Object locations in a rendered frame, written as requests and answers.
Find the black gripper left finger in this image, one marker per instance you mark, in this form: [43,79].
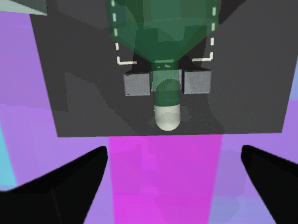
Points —
[62,196]

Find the green glass bottle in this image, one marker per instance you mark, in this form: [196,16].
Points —
[162,32]

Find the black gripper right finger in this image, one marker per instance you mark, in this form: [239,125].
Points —
[276,181]

